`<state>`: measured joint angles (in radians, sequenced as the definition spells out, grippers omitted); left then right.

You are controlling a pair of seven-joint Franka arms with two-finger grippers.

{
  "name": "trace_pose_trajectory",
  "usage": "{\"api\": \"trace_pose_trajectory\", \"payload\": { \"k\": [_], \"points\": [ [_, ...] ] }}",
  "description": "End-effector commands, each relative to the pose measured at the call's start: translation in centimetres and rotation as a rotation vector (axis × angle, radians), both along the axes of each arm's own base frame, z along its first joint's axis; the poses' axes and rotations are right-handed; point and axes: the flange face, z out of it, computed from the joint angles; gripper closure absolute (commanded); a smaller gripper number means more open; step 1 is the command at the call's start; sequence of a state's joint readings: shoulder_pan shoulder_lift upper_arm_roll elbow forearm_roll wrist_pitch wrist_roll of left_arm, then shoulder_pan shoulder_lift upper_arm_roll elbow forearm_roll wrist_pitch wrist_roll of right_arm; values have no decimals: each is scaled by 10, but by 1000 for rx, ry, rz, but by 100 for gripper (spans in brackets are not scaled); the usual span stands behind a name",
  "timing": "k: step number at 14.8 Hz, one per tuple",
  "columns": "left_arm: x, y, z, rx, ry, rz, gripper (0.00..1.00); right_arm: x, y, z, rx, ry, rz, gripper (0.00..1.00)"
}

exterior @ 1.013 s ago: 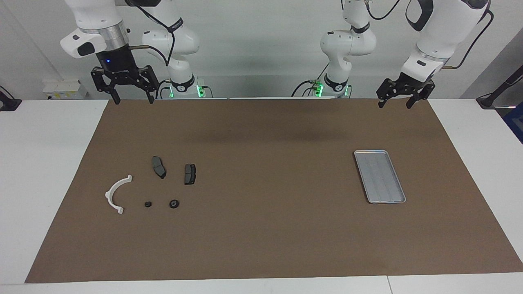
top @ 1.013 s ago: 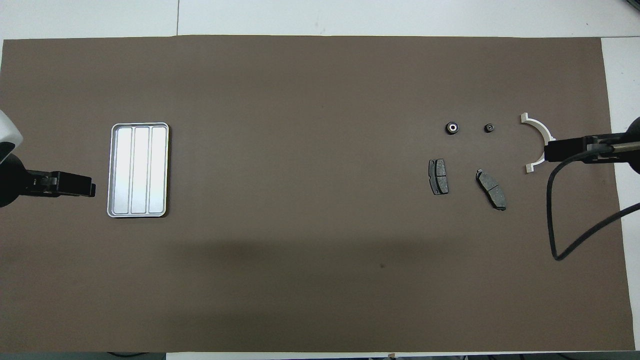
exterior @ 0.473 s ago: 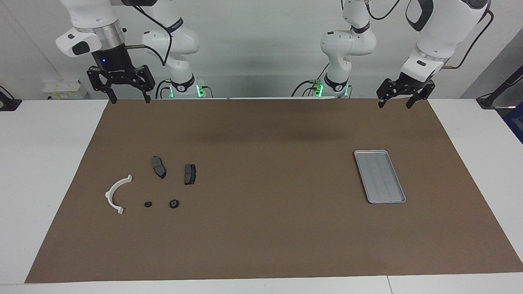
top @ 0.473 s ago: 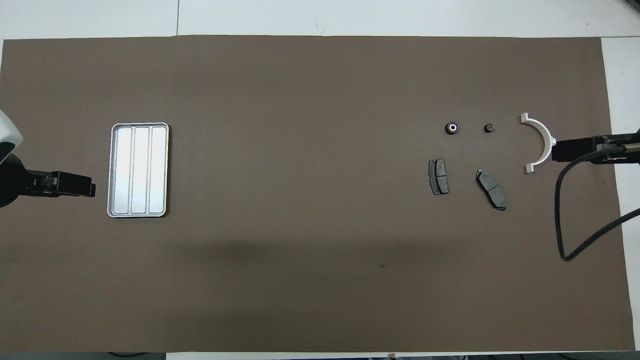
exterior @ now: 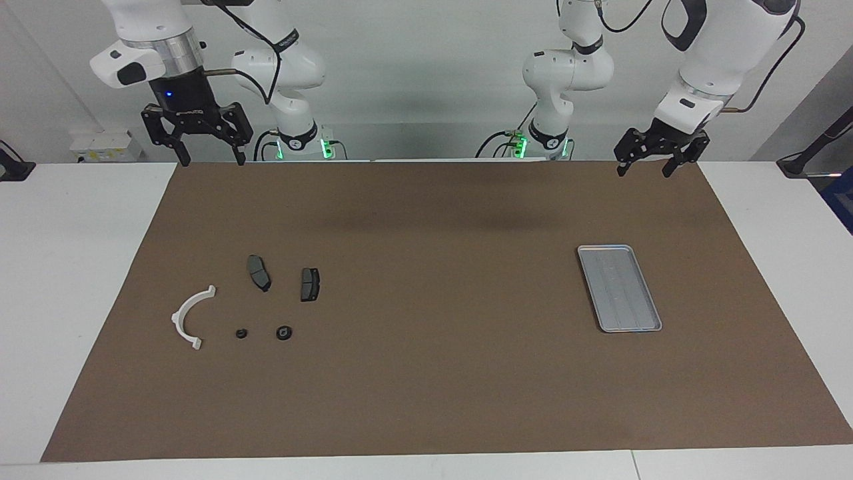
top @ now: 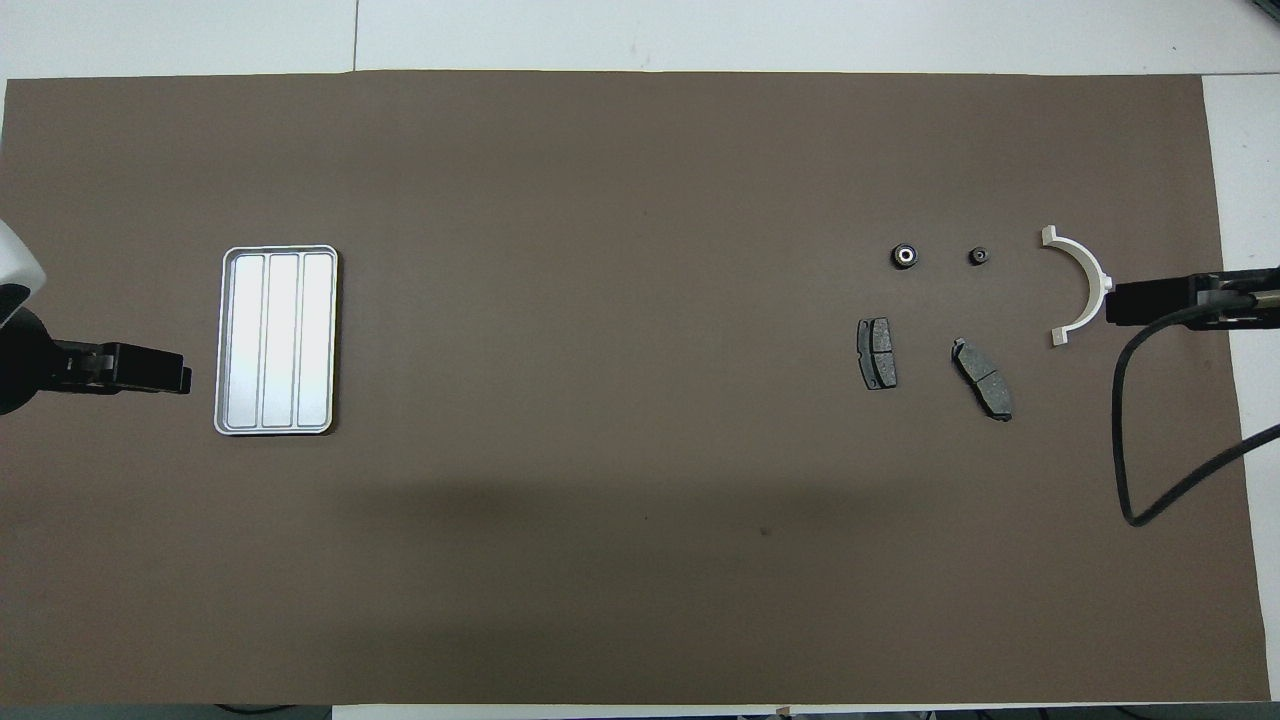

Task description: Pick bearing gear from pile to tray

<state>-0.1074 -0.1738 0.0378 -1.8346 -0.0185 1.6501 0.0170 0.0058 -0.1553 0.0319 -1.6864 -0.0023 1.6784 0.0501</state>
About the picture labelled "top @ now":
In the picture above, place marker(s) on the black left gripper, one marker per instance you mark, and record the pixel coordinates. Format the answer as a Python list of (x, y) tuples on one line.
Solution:
[(120, 368)]

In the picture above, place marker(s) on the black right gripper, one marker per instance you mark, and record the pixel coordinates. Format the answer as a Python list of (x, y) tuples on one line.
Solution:
[(1160, 300)]

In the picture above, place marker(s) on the small black bearing gear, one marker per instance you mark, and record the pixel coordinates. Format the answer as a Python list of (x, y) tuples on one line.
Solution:
[(979, 255)]

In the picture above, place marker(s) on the small black round knob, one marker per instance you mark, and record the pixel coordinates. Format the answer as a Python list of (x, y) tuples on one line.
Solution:
[(905, 255)]

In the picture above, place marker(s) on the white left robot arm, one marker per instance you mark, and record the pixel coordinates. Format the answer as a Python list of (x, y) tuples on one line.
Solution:
[(15, 265)]

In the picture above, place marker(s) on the silver metal tray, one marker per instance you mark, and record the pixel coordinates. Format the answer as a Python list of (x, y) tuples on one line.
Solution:
[(250, 340)]

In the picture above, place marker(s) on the long dark brake pad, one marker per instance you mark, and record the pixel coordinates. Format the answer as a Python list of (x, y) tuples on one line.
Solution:
[(982, 378)]

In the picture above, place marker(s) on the short dark brake pad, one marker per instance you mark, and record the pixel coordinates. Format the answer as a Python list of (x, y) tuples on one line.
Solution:
[(877, 353)]

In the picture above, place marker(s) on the brown table mat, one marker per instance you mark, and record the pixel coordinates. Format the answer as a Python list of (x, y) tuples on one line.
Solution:
[(640, 200)]

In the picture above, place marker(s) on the white curved plastic bracket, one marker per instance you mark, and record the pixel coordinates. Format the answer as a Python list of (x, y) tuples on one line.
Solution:
[(1085, 256)]

